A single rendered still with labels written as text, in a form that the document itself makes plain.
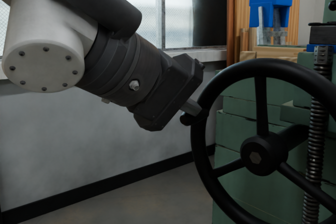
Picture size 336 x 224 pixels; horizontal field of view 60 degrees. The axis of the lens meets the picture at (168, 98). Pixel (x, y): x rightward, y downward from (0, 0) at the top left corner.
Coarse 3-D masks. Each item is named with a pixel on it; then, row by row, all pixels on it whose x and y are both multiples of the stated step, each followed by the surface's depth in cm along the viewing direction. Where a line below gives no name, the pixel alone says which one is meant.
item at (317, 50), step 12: (324, 48) 42; (324, 60) 43; (324, 72) 43; (312, 108) 45; (324, 108) 44; (312, 120) 45; (324, 120) 44; (312, 132) 45; (324, 132) 44; (312, 144) 45; (324, 144) 45; (312, 156) 45; (312, 168) 45; (312, 180) 45; (312, 204) 46; (312, 216) 46
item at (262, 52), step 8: (256, 48) 81; (264, 48) 79; (272, 48) 77; (280, 48) 76; (288, 48) 74; (296, 48) 73; (304, 48) 72; (256, 56) 81; (264, 56) 79; (272, 56) 78; (288, 56) 75
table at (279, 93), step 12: (216, 72) 70; (240, 84) 66; (252, 84) 64; (276, 84) 60; (288, 84) 58; (228, 96) 69; (240, 96) 66; (252, 96) 64; (276, 96) 60; (288, 96) 58; (288, 108) 49; (300, 108) 48; (288, 120) 49; (300, 120) 48
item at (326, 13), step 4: (328, 0) 61; (324, 4) 62; (324, 8) 62; (324, 12) 62; (328, 12) 61; (332, 12) 61; (324, 16) 62; (328, 16) 61; (332, 16) 61; (324, 20) 62; (328, 20) 61; (332, 20) 61
